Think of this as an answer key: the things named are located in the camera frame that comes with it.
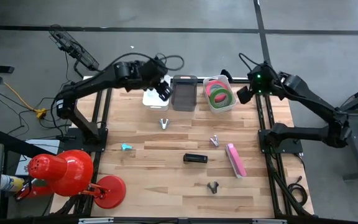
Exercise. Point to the silver aluminium bracket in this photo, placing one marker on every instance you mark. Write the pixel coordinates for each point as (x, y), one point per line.
(96, 221)
(269, 221)

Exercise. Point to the pink tape roll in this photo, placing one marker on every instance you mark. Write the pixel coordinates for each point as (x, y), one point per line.
(209, 88)

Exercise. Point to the red desk lamp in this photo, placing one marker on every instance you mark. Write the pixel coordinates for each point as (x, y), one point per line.
(67, 171)

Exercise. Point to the black stapler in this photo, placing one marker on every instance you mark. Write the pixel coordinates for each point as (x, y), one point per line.
(194, 158)

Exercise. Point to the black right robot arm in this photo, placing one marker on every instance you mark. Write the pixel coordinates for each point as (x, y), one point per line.
(309, 96)

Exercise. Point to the green tape roll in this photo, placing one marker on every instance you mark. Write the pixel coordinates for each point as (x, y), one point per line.
(221, 106)

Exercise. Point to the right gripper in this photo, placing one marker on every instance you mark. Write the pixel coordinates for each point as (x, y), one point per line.
(253, 89)

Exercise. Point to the pink and white stapler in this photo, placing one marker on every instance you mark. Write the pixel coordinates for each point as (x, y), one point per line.
(237, 161)

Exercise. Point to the white plastic bin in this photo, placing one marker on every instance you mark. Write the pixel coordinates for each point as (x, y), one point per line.
(221, 109)
(154, 104)

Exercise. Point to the teal staple remover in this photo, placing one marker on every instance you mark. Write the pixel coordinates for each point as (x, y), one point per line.
(125, 147)

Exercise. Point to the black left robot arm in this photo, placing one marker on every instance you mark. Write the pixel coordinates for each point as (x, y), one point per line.
(89, 82)

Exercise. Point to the black aluminium rig frame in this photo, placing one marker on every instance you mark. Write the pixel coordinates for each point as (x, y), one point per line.
(261, 115)

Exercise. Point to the yellow and white spray bottle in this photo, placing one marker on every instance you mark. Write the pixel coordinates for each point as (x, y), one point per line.
(11, 184)

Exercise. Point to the white printed sheet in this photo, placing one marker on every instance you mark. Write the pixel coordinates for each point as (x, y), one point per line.
(42, 146)

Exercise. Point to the small black rounded object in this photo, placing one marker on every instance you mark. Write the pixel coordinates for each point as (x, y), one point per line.
(226, 75)

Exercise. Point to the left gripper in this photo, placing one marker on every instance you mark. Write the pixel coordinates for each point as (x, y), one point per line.
(154, 73)

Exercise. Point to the black staple remover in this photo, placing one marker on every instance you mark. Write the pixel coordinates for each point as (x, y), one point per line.
(213, 187)

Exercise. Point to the grey plastic bin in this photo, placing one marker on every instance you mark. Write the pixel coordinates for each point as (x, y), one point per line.
(183, 93)

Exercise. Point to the purple staple remover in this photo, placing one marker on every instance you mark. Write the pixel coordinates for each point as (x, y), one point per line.
(215, 141)

